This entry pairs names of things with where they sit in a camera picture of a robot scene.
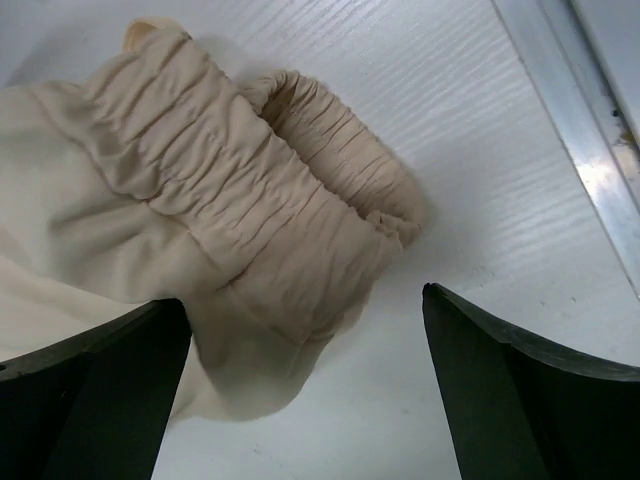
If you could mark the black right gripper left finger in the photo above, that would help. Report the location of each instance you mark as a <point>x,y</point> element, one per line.
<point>96,405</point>

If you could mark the aluminium rail right side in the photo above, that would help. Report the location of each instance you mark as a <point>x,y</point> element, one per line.
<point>554,46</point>

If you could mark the beige trousers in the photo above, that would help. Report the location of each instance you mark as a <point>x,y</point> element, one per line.
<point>268,209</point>

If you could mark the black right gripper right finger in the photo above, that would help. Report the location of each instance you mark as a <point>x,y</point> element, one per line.
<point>521,406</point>

